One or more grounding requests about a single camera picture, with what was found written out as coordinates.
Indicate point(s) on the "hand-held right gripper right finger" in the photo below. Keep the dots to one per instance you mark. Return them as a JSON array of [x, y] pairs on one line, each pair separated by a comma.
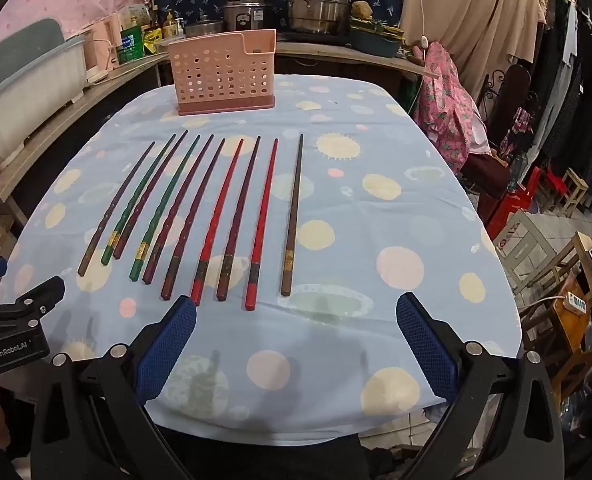
[[425, 347]]

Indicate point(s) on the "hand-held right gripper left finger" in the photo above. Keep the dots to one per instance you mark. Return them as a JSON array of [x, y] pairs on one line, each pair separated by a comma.
[[168, 350]]

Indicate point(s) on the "dark red chopstick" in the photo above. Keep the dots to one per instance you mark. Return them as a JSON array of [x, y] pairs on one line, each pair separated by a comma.
[[171, 283], [127, 238], [92, 252], [153, 266], [225, 284]]

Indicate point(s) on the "green chopstick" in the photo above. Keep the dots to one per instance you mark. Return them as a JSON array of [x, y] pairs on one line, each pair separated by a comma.
[[108, 256], [140, 264]]

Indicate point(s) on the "brown chopstick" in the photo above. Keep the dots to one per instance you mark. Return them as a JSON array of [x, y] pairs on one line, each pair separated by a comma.
[[287, 279]]

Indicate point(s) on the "pink perforated utensil holder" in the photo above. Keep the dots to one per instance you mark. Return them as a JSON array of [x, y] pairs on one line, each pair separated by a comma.
[[226, 107]]

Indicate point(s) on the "blue planet print tablecloth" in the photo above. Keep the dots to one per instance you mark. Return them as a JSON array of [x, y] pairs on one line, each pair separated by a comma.
[[351, 240]]

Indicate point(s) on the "white power strip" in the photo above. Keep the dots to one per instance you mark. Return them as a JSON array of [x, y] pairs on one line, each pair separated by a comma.
[[577, 302]]

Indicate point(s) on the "white plastic storage bin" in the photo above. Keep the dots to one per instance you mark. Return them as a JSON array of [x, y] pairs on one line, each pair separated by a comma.
[[21, 110]]

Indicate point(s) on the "red plastic stool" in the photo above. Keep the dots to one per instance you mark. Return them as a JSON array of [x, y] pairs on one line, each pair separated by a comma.
[[518, 200]]

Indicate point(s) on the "wooden stool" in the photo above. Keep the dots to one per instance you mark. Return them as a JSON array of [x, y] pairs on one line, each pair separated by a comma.
[[570, 190]]

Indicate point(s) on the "pink floral garment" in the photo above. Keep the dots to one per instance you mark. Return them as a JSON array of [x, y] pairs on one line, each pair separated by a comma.
[[445, 110]]

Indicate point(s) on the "pale pink appliance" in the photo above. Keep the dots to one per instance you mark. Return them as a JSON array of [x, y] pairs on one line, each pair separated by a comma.
[[96, 50]]

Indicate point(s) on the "green carton box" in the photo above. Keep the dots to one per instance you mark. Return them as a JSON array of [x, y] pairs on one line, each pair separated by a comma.
[[131, 45]]

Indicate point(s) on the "yellow packet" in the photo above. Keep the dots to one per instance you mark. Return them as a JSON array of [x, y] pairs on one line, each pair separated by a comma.
[[152, 40]]

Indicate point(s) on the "dark metal chair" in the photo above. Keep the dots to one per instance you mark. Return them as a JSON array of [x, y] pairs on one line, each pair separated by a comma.
[[515, 85]]

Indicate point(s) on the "pump bottle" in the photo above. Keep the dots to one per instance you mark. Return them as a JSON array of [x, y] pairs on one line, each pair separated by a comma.
[[169, 27]]

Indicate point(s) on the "row of hanging clothes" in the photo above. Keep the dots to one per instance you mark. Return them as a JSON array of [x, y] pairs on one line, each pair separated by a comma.
[[575, 85]]

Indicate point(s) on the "teal plastic basin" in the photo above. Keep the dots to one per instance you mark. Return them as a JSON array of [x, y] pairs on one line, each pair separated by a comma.
[[375, 44]]

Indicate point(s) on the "small steel pot with lid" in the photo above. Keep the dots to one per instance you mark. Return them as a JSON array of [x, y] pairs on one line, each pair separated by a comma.
[[205, 27]]

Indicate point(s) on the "beige curtain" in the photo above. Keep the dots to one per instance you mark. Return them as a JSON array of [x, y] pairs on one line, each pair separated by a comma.
[[475, 20]]

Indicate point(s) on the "silver rice cooker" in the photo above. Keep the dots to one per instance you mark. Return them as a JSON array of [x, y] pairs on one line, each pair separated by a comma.
[[247, 12]]

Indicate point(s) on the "steel steamer pot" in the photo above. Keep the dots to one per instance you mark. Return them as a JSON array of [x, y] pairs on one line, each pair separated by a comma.
[[321, 5]]

